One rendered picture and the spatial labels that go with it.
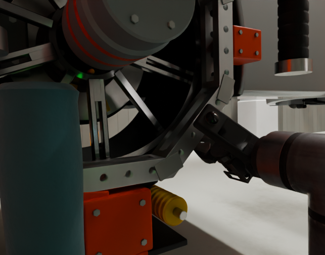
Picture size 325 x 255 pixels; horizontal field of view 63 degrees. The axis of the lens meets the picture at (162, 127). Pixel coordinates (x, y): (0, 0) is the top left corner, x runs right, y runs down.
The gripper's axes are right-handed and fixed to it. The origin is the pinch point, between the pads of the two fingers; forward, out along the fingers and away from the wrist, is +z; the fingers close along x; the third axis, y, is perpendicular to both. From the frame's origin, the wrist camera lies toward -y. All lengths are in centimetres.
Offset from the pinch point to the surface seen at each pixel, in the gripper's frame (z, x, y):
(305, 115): 378, 446, 468
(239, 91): 2.9, 20.7, 4.7
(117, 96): 12.8, -1.8, -16.9
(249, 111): 332, 273, 272
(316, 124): 378, 462, 524
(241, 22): 2.6, 34.0, -7.8
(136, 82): 12.9, 4.6, -15.6
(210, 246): 56, -10, 81
